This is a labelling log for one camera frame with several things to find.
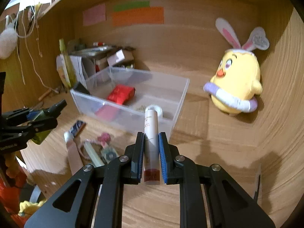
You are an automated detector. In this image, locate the dark blue small packet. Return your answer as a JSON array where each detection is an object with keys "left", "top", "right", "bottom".
[{"left": 69, "top": 120, "right": 86, "bottom": 137}]

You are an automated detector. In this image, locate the tan tube white cap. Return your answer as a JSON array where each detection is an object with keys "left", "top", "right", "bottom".
[{"left": 64, "top": 131, "right": 83, "bottom": 175}]

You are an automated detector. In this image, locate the white cream tube red cap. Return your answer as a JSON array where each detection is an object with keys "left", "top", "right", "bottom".
[{"left": 143, "top": 105, "right": 160, "bottom": 185}]

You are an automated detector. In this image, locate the red foil packet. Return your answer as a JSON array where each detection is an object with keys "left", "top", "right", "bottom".
[{"left": 107, "top": 84, "right": 135, "bottom": 105}]

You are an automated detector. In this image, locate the white tape roll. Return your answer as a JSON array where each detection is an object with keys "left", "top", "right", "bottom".
[{"left": 145, "top": 104, "right": 163, "bottom": 118}]

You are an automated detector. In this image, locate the beige 4B eraser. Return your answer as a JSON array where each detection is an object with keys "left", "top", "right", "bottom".
[{"left": 135, "top": 105, "right": 146, "bottom": 113}]

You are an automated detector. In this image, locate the yellow spray bottle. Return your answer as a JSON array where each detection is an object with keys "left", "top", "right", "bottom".
[{"left": 59, "top": 38, "right": 77, "bottom": 89}]

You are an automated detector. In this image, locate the stack of papers and boxes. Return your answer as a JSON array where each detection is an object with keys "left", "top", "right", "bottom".
[{"left": 56, "top": 44, "right": 135, "bottom": 89}]

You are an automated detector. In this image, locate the clear plastic storage bin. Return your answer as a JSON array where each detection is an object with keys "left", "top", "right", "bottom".
[{"left": 71, "top": 67, "right": 190, "bottom": 136}]

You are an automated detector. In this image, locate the red white marker pen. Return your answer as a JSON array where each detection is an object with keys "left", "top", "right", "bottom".
[{"left": 93, "top": 42, "right": 105, "bottom": 47}]

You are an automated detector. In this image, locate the white fluffy pompom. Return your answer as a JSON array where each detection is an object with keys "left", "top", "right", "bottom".
[{"left": 0, "top": 28, "right": 17, "bottom": 59}]

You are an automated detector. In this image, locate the small white cardboard box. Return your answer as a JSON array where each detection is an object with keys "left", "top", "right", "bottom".
[{"left": 107, "top": 49, "right": 134, "bottom": 67}]

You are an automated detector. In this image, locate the pink sticky note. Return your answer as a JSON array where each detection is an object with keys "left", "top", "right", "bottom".
[{"left": 82, "top": 3, "right": 106, "bottom": 26}]

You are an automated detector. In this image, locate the yellow chick plush toy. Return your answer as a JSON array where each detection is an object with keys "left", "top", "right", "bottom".
[{"left": 203, "top": 17, "right": 269, "bottom": 115}]

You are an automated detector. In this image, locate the orange sticky note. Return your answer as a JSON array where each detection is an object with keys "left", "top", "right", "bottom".
[{"left": 112, "top": 7, "right": 164, "bottom": 27}]

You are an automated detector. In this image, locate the green sticky note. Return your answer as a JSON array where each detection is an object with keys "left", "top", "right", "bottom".
[{"left": 113, "top": 1, "right": 150, "bottom": 12}]

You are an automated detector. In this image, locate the white hanging cord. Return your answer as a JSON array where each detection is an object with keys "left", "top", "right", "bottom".
[{"left": 4, "top": 4, "right": 60, "bottom": 93}]

